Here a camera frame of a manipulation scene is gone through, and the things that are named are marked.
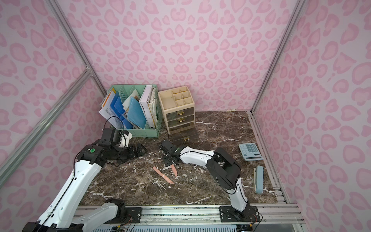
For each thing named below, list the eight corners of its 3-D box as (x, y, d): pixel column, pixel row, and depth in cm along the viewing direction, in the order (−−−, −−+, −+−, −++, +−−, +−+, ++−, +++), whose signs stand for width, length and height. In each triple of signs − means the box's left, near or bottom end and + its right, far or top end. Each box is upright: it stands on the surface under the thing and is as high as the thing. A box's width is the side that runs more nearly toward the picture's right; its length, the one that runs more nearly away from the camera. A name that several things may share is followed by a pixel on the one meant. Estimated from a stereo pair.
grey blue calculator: (245, 161, 94) (246, 159, 92) (239, 146, 102) (240, 143, 99) (261, 159, 95) (263, 157, 93) (253, 144, 103) (255, 141, 100)
